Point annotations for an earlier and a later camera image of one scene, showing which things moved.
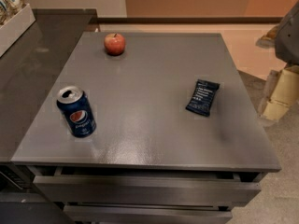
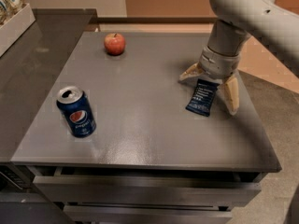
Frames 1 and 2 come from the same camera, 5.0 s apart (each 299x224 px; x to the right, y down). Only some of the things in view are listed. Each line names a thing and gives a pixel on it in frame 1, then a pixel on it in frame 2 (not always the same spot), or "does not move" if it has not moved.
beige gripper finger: x=285 y=92 to x=219 y=66
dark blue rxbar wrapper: x=203 y=97 does not move
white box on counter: x=15 y=28 does not move
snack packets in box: x=11 y=2 does not move
